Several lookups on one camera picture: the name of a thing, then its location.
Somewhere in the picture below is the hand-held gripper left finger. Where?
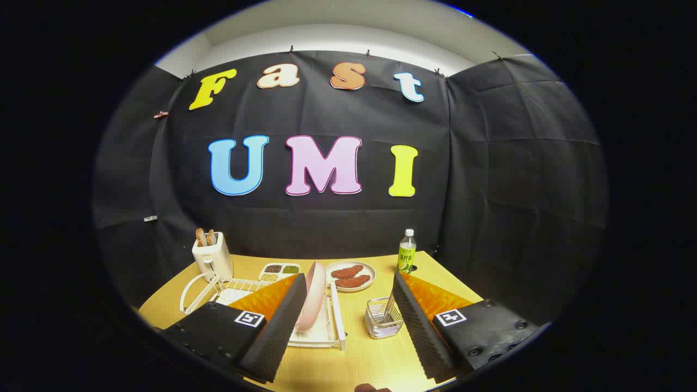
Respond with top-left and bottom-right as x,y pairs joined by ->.
158,273 -> 308,384

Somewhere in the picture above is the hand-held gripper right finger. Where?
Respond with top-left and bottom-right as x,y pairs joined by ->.
393,271 -> 545,383

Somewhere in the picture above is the metal wire basket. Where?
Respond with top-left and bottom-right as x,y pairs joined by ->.
365,297 -> 405,339

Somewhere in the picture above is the pink plate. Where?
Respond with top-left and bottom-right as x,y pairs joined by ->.
294,261 -> 327,333

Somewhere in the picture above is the white wire dish rack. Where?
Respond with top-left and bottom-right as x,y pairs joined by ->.
180,272 -> 347,350

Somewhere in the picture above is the white divided seasoning dish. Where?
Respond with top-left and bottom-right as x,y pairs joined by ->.
259,263 -> 301,283

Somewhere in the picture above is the white round plate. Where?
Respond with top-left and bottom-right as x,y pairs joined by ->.
325,260 -> 376,293

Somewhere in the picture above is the green label drink bottle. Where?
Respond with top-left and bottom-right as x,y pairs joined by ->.
397,229 -> 417,274

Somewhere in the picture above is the white toaster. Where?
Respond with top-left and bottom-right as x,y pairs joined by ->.
192,232 -> 234,280

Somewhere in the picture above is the black backdrop cloth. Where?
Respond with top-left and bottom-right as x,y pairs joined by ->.
93,50 -> 608,327

